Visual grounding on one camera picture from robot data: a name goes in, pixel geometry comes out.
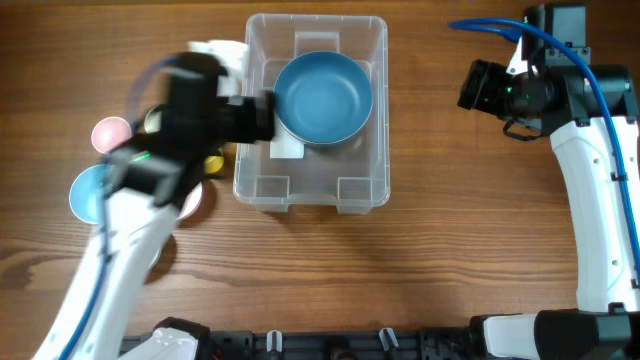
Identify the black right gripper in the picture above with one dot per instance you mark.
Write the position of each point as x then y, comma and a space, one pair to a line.
478, 88

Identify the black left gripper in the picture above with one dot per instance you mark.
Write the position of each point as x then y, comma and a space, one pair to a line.
257, 128

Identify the yellow plastic cup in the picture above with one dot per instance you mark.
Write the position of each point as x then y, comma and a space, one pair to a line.
214, 165

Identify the cream plastic cup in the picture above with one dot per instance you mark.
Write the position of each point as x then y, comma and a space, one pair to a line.
152, 120

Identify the blue bowl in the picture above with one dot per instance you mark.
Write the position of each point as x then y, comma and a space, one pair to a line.
323, 98

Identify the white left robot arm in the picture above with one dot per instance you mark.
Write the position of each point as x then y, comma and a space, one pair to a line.
143, 185

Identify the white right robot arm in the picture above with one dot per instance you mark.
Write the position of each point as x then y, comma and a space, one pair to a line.
593, 133

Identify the white label in bin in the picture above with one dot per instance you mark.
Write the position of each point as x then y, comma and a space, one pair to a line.
284, 145

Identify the pink plastic cup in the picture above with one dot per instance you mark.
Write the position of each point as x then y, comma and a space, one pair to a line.
192, 202

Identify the clear plastic storage bin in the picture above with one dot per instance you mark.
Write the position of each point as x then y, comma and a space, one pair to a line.
352, 176

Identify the light blue plastic cup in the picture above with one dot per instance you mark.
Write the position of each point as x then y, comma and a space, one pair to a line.
86, 194

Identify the mint green plastic cup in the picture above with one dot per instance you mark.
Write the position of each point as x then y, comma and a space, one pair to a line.
155, 258

